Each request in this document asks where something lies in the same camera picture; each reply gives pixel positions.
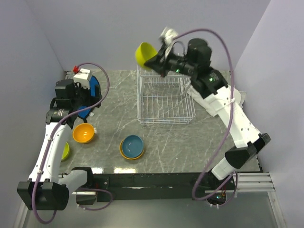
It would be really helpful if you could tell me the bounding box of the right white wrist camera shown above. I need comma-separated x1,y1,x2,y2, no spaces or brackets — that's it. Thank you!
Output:
159,27,178,47

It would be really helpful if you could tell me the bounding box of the blue shallow bowl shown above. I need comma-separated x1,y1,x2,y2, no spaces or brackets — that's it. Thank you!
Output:
122,135,144,158

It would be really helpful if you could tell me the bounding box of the white towel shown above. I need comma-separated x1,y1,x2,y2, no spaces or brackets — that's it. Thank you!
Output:
187,86,247,117

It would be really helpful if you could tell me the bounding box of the green shallow bowl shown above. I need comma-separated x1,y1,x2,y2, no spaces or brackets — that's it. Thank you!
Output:
135,42,157,70

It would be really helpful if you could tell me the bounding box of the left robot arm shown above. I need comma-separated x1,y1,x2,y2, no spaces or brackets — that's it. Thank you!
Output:
17,79,102,210

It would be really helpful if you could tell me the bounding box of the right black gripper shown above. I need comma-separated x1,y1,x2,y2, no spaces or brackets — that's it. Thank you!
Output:
144,44,197,78

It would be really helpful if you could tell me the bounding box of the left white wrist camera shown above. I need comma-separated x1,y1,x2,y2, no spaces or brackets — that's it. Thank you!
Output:
73,66,92,89

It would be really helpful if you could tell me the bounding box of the white wire dish rack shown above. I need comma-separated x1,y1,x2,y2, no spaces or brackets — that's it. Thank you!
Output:
137,67,196,125

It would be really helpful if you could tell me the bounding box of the black base beam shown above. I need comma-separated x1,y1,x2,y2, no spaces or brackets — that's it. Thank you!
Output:
71,172,228,209

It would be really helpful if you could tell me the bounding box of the blue cloth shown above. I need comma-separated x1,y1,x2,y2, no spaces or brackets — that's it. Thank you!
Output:
78,76,100,123

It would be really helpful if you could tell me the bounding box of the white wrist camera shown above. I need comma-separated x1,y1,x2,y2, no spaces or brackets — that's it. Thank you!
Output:
159,27,178,47
73,66,92,89

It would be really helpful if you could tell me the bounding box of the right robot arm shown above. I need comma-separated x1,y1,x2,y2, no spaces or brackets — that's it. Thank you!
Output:
135,38,271,189

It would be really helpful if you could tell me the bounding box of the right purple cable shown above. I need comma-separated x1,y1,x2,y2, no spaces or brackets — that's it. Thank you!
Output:
175,28,239,206

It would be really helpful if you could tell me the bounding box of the orange shallow bowl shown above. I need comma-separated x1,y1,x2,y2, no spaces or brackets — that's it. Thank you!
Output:
119,140,145,160

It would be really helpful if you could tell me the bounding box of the green bowl near left edge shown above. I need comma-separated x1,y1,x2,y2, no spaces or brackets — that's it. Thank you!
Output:
61,142,70,161

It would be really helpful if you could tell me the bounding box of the aluminium frame rail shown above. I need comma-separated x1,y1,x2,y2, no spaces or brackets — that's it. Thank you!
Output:
13,171,276,228

